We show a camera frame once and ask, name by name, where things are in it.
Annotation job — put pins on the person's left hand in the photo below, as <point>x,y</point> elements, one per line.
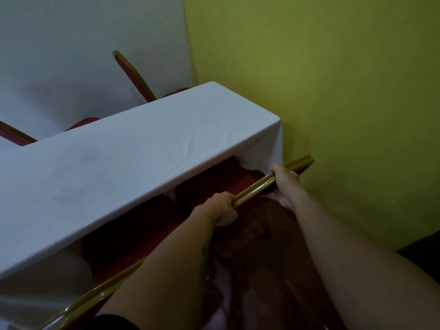
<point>216,206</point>

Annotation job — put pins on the person's right hand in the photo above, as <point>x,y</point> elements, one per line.
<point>285,188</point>

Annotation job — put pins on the person's right thumb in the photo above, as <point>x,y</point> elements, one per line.
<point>273,196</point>

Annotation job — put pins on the person's left thumb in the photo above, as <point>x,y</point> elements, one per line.
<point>227,218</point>

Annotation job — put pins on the gold frame red chair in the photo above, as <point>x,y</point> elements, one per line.
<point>13,135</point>
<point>256,189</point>
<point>134,77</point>

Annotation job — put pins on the person's right forearm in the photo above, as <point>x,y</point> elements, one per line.
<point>350,268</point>

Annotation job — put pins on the person's left forearm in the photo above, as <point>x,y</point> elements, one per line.
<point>172,271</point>

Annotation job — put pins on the white tablecloth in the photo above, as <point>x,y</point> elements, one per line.
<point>137,154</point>

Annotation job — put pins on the black sleeve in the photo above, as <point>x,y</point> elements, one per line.
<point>115,323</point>

